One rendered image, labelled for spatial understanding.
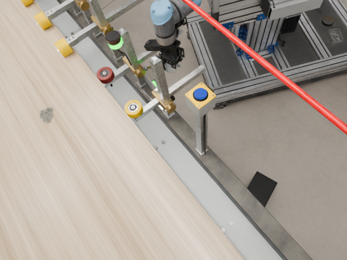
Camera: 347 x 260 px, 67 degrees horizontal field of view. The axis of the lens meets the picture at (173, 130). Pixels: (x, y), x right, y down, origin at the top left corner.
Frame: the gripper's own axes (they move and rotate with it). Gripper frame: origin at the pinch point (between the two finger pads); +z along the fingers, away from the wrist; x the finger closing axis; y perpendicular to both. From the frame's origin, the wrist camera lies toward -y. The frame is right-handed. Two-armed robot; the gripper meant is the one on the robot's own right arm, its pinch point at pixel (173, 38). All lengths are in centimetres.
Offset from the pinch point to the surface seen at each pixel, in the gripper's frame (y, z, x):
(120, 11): -15.2, -13.2, 23.6
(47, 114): -74, -9, -1
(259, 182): -1, 70, -81
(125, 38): -27.1, -25.5, -5.6
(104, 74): -42.0, -8.9, -0.4
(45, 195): -92, -9, -34
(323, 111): -33, -82, -86
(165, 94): -27.0, -10.8, -30.6
